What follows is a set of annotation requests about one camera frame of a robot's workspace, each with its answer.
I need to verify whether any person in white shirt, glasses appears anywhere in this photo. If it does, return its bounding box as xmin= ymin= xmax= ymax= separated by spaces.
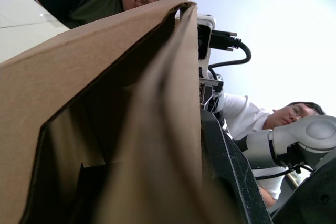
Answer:
xmin=222 ymin=93 xmax=327 ymax=207

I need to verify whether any person in black olive shirt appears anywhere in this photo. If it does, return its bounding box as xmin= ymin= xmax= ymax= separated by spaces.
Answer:
xmin=36 ymin=0 xmax=192 ymax=30

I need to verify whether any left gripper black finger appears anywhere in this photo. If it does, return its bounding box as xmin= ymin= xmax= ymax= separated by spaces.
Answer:
xmin=201 ymin=108 xmax=274 ymax=224

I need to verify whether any dark robot body shell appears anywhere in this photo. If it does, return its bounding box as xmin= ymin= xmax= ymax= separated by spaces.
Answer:
xmin=271 ymin=152 xmax=336 ymax=224

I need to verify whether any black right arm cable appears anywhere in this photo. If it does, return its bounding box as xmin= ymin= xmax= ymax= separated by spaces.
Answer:
xmin=208 ymin=30 xmax=314 ymax=182

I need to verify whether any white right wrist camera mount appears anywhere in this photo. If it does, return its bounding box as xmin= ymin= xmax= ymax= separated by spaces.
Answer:
xmin=196 ymin=13 xmax=217 ymax=80

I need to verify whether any small brown cardboard box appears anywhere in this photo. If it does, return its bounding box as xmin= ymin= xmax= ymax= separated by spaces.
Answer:
xmin=0 ymin=0 xmax=242 ymax=224

